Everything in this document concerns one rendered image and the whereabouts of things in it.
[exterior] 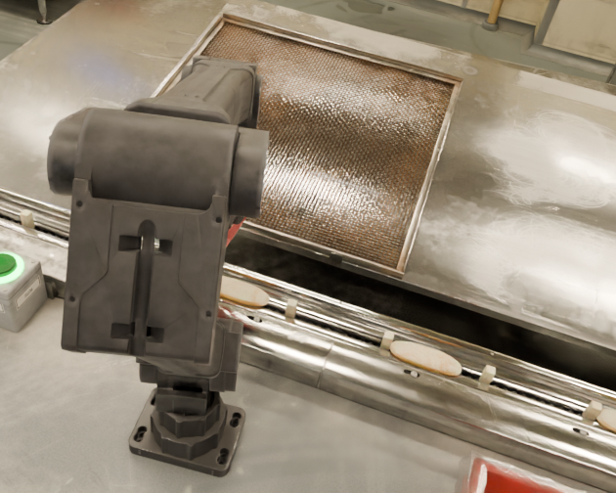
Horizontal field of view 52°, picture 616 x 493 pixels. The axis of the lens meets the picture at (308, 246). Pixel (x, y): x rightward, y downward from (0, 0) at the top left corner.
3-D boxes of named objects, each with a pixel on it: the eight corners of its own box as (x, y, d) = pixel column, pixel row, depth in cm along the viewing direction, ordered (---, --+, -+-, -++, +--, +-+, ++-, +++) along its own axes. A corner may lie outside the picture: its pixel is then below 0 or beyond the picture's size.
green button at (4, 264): (-23, 277, 80) (-25, 267, 79) (-2, 257, 83) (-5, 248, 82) (4, 287, 79) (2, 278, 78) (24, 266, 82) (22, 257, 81)
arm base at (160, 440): (126, 452, 73) (225, 478, 72) (122, 413, 67) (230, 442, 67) (154, 391, 79) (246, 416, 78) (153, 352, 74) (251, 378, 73)
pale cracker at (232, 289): (198, 290, 89) (198, 284, 88) (209, 272, 92) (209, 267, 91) (264, 312, 87) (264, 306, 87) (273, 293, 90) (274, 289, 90)
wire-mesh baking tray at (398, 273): (93, 180, 98) (91, 173, 97) (223, 19, 128) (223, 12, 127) (401, 280, 91) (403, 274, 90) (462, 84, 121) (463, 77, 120)
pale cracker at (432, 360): (386, 357, 85) (388, 352, 84) (392, 336, 87) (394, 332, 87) (459, 381, 83) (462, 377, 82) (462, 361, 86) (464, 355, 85)
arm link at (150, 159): (1, 359, 28) (228, 381, 29) (60, 82, 31) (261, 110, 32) (146, 384, 71) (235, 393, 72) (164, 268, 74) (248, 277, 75)
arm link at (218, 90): (47, 219, 32) (255, 244, 33) (46, 109, 30) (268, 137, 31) (179, 101, 72) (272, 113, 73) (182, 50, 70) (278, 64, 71)
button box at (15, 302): (-29, 333, 86) (-48, 276, 78) (9, 294, 92) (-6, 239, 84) (23, 352, 85) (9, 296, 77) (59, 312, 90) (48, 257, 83)
